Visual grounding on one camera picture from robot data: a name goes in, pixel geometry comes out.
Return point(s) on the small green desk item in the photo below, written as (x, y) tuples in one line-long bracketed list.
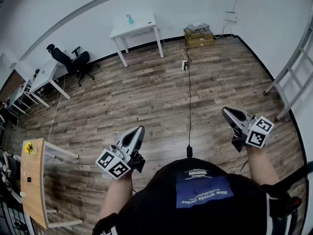
[(36, 74)]

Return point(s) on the small black square item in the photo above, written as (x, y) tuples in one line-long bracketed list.
[(29, 180)]

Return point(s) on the person's left forearm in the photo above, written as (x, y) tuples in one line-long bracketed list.
[(115, 195)]

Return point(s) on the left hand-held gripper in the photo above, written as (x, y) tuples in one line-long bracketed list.
[(113, 164)]

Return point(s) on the white shelf unit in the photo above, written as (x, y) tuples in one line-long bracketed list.
[(19, 94)]

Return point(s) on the white power strip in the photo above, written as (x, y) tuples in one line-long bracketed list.
[(185, 65)]

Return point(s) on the yellow flowers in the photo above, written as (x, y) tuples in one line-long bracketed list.
[(29, 148)]

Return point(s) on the brown cardboard box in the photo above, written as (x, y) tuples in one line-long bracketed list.
[(200, 43), (199, 35)]

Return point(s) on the small white adapter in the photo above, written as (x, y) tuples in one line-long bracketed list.
[(23, 194)]

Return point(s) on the wooden table white legs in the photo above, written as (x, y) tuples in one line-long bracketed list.
[(31, 192)]

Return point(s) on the white square table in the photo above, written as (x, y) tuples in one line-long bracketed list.
[(137, 26)]

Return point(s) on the black device red button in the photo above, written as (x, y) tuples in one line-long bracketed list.
[(286, 205)]

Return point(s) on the teal spray bottle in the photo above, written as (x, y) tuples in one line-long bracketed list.
[(131, 21)]

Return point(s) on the person's right forearm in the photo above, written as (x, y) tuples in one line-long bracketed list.
[(261, 165)]

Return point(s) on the white long desk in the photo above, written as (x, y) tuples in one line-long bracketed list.
[(46, 72)]

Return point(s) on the dark metal rack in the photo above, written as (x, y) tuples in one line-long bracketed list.
[(12, 219)]

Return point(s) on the white wall box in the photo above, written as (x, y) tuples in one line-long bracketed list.
[(231, 16)]

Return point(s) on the pink and teal plastic toy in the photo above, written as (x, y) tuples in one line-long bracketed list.
[(128, 16)]

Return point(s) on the small white device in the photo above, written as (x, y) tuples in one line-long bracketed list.
[(197, 24)]

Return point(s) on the grey metal ladder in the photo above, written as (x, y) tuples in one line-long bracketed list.
[(275, 80)]

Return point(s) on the person's black printed t-shirt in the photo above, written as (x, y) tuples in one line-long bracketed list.
[(195, 217)]

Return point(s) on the black office chair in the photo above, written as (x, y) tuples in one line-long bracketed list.
[(80, 60)]

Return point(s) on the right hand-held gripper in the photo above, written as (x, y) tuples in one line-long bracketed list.
[(256, 137)]

